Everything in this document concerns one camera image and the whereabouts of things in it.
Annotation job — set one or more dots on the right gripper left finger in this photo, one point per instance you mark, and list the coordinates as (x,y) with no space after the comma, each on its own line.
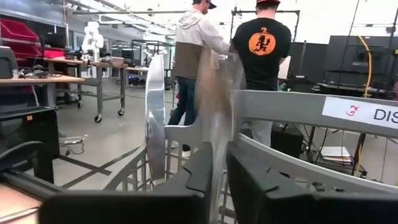
(140,205)

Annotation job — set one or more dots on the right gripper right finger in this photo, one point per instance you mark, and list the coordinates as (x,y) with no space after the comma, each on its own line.
(280,205)

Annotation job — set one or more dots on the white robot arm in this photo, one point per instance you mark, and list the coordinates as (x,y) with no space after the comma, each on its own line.
(91,40)

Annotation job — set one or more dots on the black case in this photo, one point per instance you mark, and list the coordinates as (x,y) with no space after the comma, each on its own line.
(287,141)

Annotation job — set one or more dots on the paper stack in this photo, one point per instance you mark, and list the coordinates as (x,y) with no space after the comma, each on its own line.
(335,152)

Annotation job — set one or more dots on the white power strip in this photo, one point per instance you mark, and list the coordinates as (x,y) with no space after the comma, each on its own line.
(72,140)

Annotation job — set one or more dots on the grey mesh cutlery basket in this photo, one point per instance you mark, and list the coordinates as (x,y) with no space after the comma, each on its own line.
(280,109)

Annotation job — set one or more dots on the wooden workbench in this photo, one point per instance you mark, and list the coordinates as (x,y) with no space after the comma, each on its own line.
(37,80)
(99,93)

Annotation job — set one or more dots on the white label sticker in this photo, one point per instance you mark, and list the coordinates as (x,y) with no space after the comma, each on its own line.
(357,112)

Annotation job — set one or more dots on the black cabinet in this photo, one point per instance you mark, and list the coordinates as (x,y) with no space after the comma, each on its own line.
(28,130)

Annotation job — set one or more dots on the white board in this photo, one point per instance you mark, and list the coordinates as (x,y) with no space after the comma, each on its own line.
(284,70)

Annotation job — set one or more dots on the person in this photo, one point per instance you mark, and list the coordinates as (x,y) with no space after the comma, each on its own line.
(261,62)
(192,46)

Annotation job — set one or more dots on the black partition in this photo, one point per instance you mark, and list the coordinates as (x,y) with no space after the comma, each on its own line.
(342,62)

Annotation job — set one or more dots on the red plastic bin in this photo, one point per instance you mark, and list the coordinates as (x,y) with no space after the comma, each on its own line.
(54,53)
(15,34)

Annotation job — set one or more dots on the black frame workcell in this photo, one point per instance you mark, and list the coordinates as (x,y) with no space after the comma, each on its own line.
(152,43)

